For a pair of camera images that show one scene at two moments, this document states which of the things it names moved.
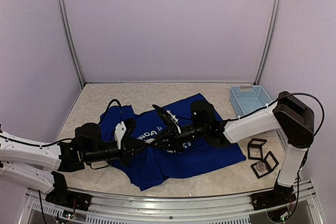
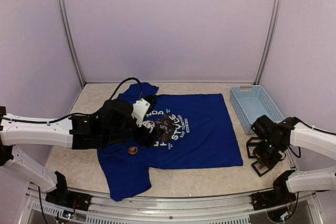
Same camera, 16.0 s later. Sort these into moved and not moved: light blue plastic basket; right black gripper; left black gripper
Moved: left black gripper; right black gripper
Not moved: light blue plastic basket
